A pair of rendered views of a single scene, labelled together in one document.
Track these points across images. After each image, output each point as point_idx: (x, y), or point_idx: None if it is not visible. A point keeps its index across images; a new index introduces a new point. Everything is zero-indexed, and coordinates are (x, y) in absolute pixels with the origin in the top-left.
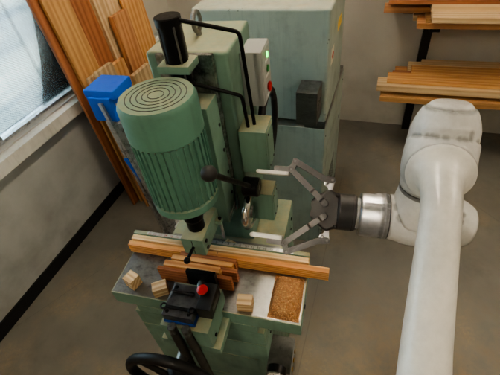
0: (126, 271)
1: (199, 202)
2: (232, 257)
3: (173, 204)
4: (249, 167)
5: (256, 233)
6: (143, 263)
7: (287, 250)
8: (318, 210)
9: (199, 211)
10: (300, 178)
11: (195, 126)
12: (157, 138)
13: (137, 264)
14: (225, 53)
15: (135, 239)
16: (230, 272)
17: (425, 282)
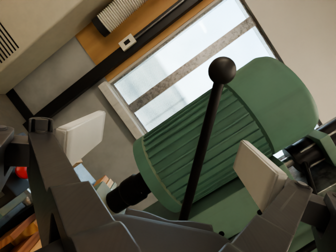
0: (80, 166)
1: (155, 152)
2: None
3: (154, 130)
4: None
5: (100, 115)
6: (82, 180)
7: (3, 131)
8: (156, 247)
9: (141, 159)
10: (294, 201)
11: (271, 106)
12: (242, 71)
13: (84, 176)
14: None
15: (107, 181)
16: (22, 245)
17: None
